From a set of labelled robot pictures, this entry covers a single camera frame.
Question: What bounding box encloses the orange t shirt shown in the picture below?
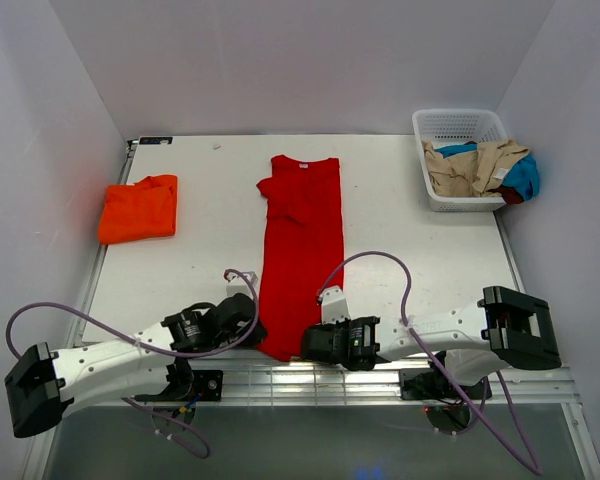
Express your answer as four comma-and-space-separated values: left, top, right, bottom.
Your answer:
98, 174, 178, 245

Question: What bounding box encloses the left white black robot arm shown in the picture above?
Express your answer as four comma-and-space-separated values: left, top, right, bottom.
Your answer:
4, 293, 267, 438

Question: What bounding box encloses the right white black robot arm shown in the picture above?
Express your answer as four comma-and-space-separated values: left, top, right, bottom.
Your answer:
300, 286, 562, 404

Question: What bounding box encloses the blue label sticker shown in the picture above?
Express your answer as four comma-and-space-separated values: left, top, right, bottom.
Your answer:
138, 136, 173, 145

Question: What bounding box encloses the beige t shirt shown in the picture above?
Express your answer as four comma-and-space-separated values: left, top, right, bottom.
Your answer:
420, 139, 531, 198

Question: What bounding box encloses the dark red t shirt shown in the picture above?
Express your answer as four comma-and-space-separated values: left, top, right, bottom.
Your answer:
498, 186, 525, 205

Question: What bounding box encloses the white plastic laundry basket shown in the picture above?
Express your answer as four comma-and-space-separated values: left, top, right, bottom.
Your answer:
412, 108, 508, 213

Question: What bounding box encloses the blue t shirt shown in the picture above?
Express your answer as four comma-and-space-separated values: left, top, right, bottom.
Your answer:
437, 143, 541, 200

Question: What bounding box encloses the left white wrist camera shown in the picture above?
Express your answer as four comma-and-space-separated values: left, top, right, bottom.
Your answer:
224, 270, 258, 299

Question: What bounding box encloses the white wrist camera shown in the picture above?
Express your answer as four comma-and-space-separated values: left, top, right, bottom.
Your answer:
224, 270, 258, 299
317, 286, 351, 325

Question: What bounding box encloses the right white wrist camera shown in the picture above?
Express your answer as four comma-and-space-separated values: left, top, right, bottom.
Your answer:
317, 286, 351, 325

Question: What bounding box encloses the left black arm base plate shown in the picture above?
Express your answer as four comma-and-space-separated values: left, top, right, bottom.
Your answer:
133, 367, 224, 403

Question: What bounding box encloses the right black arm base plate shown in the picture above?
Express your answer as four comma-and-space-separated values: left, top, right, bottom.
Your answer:
398, 369, 492, 403

